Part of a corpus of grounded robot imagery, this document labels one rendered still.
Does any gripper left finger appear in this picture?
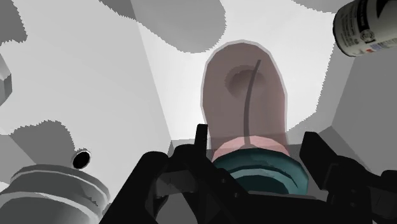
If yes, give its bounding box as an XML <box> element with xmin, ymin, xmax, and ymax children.
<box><xmin>99</xmin><ymin>123</ymin><xmax>249</xmax><ymax>224</ymax></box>

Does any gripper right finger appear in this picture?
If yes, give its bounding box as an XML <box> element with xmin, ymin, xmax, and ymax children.
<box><xmin>298</xmin><ymin>131</ymin><xmax>397</xmax><ymax>224</ymax></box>

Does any clear pink bottle teal cap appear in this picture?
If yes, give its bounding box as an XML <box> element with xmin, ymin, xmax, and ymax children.
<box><xmin>200</xmin><ymin>39</ymin><xmax>310</xmax><ymax>196</ymax></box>

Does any white can with printed label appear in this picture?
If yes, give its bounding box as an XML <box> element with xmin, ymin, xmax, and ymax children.
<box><xmin>332</xmin><ymin>0</ymin><xmax>397</xmax><ymax>58</ymax></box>

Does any grey faceted block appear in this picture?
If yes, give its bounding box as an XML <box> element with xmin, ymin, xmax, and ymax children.
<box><xmin>0</xmin><ymin>54</ymin><xmax>13</xmax><ymax>107</ymax></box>

